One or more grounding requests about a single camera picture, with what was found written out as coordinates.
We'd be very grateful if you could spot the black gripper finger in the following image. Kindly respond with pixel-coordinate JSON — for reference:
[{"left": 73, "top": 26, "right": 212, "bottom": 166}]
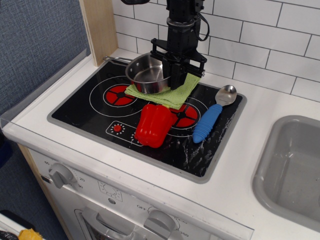
[
  {"left": 162, "top": 58, "right": 172, "bottom": 79},
  {"left": 170, "top": 63, "right": 188, "bottom": 90}
]

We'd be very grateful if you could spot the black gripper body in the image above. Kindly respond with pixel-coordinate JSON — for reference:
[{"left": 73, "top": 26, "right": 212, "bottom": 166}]
[{"left": 149, "top": 19, "right": 208, "bottom": 78}]

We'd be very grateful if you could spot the stainless steel pot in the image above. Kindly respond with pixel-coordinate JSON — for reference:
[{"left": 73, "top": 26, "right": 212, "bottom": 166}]
[{"left": 103, "top": 53, "right": 171, "bottom": 94}]

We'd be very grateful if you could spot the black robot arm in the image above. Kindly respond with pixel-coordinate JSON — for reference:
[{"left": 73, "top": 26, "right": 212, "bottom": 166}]
[{"left": 150, "top": 0, "right": 210, "bottom": 90}]

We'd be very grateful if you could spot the green square cloth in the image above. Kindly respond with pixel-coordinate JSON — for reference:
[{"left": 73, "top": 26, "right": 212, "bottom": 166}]
[{"left": 124, "top": 73, "right": 201, "bottom": 110}]

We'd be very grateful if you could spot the yellow cloth item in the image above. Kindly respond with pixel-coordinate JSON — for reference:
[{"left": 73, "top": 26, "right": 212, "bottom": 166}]
[{"left": 18, "top": 228, "right": 43, "bottom": 240}]

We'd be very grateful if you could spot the red toy bell pepper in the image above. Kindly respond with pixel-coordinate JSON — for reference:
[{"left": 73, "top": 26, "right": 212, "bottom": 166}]
[{"left": 134, "top": 104, "right": 174, "bottom": 148}]

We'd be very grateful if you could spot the black toy stove top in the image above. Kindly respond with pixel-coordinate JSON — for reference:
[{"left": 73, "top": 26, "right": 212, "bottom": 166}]
[{"left": 47, "top": 60, "right": 247, "bottom": 183}]

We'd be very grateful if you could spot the grey right oven knob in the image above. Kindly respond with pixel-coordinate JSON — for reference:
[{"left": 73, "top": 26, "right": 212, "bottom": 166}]
[{"left": 143, "top": 210, "right": 176, "bottom": 240}]

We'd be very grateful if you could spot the grey oven knob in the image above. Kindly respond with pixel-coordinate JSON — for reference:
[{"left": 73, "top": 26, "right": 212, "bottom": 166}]
[
  {"left": 143, "top": 210, "right": 176, "bottom": 240},
  {"left": 49, "top": 163, "right": 73, "bottom": 189}
]

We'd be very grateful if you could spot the grey toy sink basin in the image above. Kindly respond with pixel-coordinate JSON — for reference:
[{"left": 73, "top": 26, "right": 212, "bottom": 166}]
[{"left": 252, "top": 115, "right": 320, "bottom": 232}]

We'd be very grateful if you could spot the grey left oven knob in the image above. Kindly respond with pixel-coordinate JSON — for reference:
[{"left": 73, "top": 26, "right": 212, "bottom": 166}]
[{"left": 49, "top": 163, "right": 73, "bottom": 189}]

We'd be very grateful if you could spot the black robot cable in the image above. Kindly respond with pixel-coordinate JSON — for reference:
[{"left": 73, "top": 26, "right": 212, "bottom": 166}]
[{"left": 119, "top": 0, "right": 210, "bottom": 43}]

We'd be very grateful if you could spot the blue handled metal spoon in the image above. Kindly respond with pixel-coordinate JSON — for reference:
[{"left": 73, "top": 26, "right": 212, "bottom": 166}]
[{"left": 192, "top": 85, "right": 237, "bottom": 144}]

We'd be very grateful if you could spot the grey oven door handle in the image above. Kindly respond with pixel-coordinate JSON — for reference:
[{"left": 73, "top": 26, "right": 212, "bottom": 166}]
[{"left": 75, "top": 207, "right": 145, "bottom": 240}]

